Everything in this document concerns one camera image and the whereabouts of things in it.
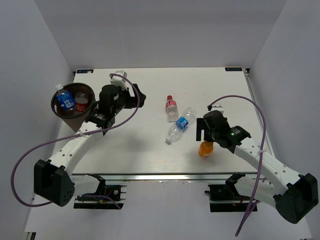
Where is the orange juice bottle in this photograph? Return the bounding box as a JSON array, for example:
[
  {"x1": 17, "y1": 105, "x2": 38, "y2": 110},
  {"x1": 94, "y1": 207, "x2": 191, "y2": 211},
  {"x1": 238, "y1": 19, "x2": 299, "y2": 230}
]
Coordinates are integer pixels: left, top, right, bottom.
[{"x1": 198, "y1": 141, "x2": 214, "y2": 158}]

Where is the tall red label bottle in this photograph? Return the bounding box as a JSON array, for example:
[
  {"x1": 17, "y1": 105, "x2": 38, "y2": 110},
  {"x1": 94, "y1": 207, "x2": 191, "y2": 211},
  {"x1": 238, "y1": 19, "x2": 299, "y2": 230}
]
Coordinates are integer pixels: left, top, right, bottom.
[{"x1": 74, "y1": 91, "x2": 89, "y2": 114}]

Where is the dark blue label bottle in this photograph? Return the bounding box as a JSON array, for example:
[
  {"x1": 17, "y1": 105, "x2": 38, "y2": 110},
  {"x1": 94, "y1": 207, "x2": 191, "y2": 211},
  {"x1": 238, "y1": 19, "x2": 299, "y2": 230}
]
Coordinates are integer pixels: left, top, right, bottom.
[{"x1": 55, "y1": 84, "x2": 76, "y2": 112}]

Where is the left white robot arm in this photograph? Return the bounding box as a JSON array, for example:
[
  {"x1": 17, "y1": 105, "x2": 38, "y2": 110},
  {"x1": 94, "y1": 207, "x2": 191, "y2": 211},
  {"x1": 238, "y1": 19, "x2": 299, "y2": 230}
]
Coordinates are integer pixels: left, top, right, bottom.
[{"x1": 33, "y1": 83, "x2": 146, "y2": 207}]

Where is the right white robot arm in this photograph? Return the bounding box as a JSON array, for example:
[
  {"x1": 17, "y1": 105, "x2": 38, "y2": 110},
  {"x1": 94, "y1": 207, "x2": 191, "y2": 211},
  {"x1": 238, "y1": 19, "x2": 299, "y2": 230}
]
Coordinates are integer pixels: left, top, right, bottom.
[{"x1": 196, "y1": 110, "x2": 319, "y2": 224}]

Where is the brown round bin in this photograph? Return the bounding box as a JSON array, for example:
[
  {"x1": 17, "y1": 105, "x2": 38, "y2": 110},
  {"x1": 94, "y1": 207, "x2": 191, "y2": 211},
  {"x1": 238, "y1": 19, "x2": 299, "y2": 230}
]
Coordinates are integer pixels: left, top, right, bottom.
[{"x1": 51, "y1": 83, "x2": 96, "y2": 132}]

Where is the crushed light blue label bottle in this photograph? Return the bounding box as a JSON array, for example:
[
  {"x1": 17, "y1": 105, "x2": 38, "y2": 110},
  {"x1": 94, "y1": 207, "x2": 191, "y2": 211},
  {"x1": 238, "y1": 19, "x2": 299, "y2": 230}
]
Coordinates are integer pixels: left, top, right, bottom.
[{"x1": 165, "y1": 107, "x2": 197, "y2": 144}]

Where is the small red label bottle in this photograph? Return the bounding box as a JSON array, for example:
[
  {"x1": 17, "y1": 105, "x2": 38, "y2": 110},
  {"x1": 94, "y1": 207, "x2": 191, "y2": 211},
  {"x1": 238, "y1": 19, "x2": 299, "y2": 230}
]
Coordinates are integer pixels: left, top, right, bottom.
[{"x1": 165, "y1": 95, "x2": 179, "y2": 122}]

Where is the left blue table sticker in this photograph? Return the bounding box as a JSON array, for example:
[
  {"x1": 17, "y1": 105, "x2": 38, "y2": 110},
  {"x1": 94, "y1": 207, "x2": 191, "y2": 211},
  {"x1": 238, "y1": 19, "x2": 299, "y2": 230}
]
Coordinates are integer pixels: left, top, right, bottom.
[{"x1": 76, "y1": 69, "x2": 94, "y2": 74}]

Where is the blue table sticker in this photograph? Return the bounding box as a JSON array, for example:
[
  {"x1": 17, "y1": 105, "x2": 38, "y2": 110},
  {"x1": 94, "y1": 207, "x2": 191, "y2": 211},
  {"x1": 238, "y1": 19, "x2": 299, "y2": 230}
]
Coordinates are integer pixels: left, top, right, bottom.
[
  {"x1": 76, "y1": 69, "x2": 94, "y2": 74},
  {"x1": 224, "y1": 67, "x2": 243, "y2": 72}
]

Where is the right blue table sticker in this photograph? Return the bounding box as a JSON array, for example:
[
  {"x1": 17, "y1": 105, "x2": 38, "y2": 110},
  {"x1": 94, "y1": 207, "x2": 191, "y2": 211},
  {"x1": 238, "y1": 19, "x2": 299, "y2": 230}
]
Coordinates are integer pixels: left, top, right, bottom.
[{"x1": 224, "y1": 67, "x2": 243, "y2": 72}]

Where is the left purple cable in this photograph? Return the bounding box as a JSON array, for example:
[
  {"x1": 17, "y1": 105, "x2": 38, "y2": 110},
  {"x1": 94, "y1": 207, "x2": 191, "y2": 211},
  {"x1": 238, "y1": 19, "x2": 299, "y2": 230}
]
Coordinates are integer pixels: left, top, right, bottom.
[{"x1": 10, "y1": 73, "x2": 140, "y2": 210}]

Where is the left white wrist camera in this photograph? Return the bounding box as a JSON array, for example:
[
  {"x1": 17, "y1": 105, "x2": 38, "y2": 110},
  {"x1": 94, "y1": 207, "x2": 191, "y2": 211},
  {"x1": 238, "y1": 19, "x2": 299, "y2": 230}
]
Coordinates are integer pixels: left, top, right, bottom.
[{"x1": 109, "y1": 70, "x2": 128, "y2": 91}]

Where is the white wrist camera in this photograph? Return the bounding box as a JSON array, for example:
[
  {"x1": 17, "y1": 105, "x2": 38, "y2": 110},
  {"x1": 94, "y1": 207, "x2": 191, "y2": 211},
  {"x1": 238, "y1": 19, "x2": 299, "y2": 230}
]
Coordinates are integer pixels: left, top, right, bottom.
[
  {"x1": 207, "y1": 103, "x2": 224, "y2": 114},
  {"x1": 109, "y1": 70, "x2": 128, "y2": 91}
]

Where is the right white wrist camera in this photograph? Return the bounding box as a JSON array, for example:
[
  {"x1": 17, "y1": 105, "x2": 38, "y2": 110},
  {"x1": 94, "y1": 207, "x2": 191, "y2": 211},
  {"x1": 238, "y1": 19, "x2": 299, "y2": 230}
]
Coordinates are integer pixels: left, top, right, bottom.
[{"x1": 207, "y1": 103, "x2": 224, "y2": 114}]

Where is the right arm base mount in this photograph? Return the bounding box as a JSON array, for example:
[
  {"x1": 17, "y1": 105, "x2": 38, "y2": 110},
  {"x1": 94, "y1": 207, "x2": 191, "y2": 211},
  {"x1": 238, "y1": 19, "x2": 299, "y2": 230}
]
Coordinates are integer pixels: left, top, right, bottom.
[{"x1": 204, "y1": 174, "x2": 250, "y2": 213}]

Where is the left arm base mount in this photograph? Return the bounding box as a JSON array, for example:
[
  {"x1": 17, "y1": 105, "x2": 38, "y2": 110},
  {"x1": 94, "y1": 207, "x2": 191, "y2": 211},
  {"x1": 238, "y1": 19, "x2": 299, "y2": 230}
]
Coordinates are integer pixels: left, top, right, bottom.
[{"x1": 71, "y1": 174, "x2": 127, "y2": 210}]

